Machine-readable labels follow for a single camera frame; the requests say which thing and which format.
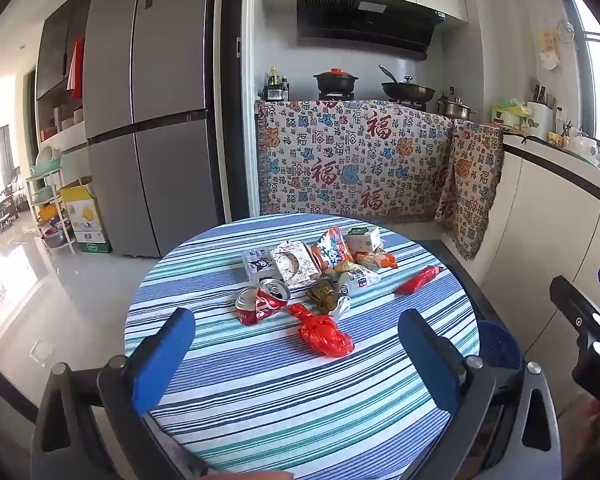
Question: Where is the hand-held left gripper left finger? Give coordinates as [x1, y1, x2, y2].
[30, 307, 206, 480]

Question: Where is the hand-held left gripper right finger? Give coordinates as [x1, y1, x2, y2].
[397, 308, 563, 480]

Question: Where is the blue plastic waste basket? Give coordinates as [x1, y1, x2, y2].
[475, 320, 526, 398]

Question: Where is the orange snack wrapper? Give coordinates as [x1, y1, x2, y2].
[352, 251, 398, 271]

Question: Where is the cartoon print plastic box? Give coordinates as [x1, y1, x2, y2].
[241, 249, 281, 286]

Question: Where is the person's right hand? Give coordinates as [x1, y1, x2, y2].
[560, 400, 600, 480]

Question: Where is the red snack wrapper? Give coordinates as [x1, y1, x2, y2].
[394, 265, 445, 296]

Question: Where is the white kitchen counter cabinet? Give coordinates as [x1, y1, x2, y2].
[442, 132, 600, 361]

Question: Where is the round striped tablecloth table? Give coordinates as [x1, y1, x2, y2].
[124, 213, 481, 476]

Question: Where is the white crumpled wrapper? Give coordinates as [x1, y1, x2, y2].
[327, 295, 352, 321]

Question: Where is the red plastic bag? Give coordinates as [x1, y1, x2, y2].
[289, 303, 355, 359]

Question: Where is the white wrapper with red label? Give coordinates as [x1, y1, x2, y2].
[335, 265, 382, 296]

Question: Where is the crushed red soda can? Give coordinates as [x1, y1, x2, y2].
[235, 278, 292, 327]

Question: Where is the gold crumpled wrapper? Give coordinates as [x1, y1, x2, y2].
[305, 280, 341, 311]

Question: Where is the white teapot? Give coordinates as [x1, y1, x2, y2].
[567, 135, 600, 163]

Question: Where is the green white carton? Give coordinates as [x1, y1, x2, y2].
[344, 225, 383, 253]

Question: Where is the orange blue snack bag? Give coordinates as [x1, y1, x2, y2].
[311, 226, 353, 271]

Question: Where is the small printed blanket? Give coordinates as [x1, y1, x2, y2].
[434, 121, 505, 261]

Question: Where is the white folded snack bag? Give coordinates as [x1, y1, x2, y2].
[270, 241, 322, 285]

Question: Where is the yellow cardboard box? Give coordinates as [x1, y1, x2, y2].
[59, 185, 113, 254]

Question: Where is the white knife block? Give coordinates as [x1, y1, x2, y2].
[526, 84, 556, 142]

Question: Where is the green yellow tissue box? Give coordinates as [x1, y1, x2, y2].
[490, 97, 531, 131]

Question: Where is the white storage rack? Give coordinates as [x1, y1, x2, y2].
[26, 147, 76, 251]

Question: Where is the large printed blanket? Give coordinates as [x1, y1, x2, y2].
[255, 100, 455, 226]

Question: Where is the steel pot with lid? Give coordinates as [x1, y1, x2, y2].
[436, 87, 478, 120]

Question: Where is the grey refrigerator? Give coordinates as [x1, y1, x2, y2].
[82, 0, 221, 258]

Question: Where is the black wok with lid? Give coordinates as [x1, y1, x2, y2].
[378, 65, 437, 103]

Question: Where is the gas stove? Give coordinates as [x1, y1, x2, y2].
[317, 91, 427, 111]

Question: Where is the black clay pot orange lid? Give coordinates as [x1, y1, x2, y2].
[313, 67, 359, 95]

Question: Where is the rack of condiment bottles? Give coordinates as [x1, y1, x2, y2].
[262, 66, 291, 102]

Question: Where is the red hanging bag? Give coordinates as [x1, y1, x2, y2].
[66, 37, 86, 102]

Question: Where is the open shelf cabinet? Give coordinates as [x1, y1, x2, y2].
[35, 0, 96, 191]

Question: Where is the black range hood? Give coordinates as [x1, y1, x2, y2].
[296, 0, 447, 62]

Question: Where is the wall decoration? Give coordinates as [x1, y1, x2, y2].
[539, 27, 561, 71]

